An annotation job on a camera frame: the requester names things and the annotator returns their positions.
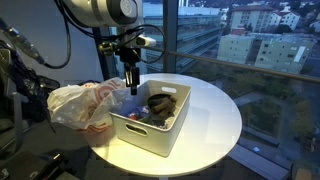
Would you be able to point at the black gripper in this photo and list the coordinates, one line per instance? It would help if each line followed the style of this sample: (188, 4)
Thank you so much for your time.
(129, 56)

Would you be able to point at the brown stuffed animal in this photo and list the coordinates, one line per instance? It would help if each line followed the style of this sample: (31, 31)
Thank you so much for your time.
(163, 106)

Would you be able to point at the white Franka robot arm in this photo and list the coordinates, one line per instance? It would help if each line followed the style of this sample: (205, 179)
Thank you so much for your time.
(100, 11)

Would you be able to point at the purple checkered cloth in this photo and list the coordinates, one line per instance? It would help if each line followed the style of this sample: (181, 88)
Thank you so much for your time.
(141, 111)

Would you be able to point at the dark window mullion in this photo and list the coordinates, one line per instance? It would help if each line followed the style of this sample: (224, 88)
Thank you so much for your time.
(170, 33)

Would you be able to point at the white plastic bag red print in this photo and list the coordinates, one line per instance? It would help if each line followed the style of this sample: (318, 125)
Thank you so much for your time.
(76, 103)

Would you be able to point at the white plastic bin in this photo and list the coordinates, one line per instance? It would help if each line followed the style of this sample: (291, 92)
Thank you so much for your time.
(150, 140)

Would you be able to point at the black bag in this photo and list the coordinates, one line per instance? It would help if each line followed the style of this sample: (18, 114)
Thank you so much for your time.
(30, 86)

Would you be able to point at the black equipment pile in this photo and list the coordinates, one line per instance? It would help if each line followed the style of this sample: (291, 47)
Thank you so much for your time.
(26, 166)

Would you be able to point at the dark window post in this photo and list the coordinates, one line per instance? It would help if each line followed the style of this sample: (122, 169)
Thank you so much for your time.
(101, 66)

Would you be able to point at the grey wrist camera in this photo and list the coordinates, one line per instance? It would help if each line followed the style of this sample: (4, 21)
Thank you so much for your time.
(146, 40)

